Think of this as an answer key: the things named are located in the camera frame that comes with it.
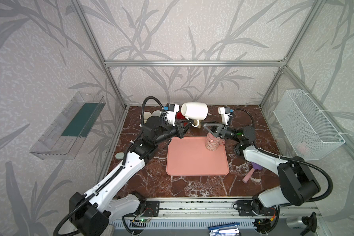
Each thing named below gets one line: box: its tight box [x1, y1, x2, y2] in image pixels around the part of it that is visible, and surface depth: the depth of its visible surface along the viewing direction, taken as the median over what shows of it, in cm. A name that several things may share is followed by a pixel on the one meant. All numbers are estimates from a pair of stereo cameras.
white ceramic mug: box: [180, 101, 209, 128], surface depth 66 cm
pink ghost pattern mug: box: [205, 132, 226, 152], surface depth 91 cm
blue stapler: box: [207, 222, 241, 236], surface depth 68 cm
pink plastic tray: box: [166, 136, 230, 177], surface depth 95 cm
